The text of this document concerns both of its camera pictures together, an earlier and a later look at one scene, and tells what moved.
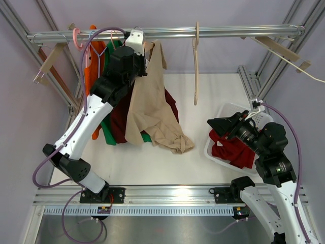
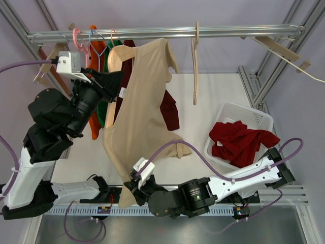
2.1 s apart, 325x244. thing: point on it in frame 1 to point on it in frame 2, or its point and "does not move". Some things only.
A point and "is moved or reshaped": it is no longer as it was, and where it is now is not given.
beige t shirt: [151, 110] is moved or reshaped
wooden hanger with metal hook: [145, 42] is moved or reshaped
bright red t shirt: [232, 150] does not move
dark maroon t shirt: [119, 114] to [167, 103]
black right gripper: [231, 124] to [133, 185]
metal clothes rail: [52, 35] does not move
